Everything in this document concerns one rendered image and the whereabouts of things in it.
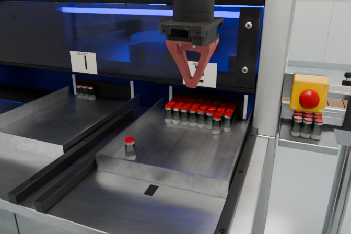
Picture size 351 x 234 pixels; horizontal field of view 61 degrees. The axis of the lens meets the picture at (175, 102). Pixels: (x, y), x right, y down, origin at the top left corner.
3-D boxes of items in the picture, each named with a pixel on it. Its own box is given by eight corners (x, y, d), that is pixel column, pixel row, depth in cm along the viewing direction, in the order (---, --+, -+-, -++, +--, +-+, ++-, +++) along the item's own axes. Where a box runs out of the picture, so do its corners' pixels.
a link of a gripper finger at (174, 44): (220, 80, 49) (224, 21, 45) (209, 95, 43) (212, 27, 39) (181, 75, 51) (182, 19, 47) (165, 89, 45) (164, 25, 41)
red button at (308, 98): (297, 103, 67) (300, 85, 66) (317, 105, 66) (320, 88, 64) (297, 108, 64) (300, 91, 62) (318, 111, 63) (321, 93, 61)
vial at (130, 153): (128, 155, 64) (127, 137, 63) (137, 156, 63) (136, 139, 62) (123, 160, 62) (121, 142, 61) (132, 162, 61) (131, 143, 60)
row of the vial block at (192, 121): (166, 119, 82) (166, 103, 80) (232, 129, 76) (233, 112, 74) (163, 122, 80) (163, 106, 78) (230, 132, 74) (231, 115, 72)
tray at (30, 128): (70, 94, 101) (69, 84, 100) (140, 105, 92) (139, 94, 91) (-24, 139, 71) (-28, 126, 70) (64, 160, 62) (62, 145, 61)
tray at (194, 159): (162, 108, 89) (162, 97, 88) (251, 121, 81) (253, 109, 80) (96, 169, 59) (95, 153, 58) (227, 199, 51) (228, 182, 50)
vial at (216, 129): (212, 130, 75) (213, 113, 74) (221, 131, 75) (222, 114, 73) (210, 133, 73) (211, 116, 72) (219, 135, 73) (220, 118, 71)
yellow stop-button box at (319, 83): (290, 99, 74) (293, 71, 71) (322, 103, 71) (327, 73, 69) (289, 110, 67) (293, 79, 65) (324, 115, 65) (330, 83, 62)
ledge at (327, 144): (280, 123, 84) (281, 117, 84) (331, 130, 80) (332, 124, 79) (277, 145, 72) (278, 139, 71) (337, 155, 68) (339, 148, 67)
